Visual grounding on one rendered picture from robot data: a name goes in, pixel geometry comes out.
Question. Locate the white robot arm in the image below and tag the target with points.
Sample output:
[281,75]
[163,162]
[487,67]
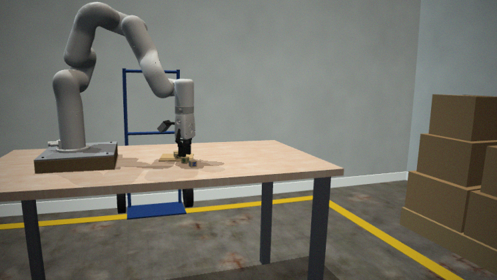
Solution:
[68,82]

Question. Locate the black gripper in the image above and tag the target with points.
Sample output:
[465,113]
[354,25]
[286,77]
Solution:
[184,128]

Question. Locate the tan flat mat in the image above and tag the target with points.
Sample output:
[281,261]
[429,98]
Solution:
[170,157]

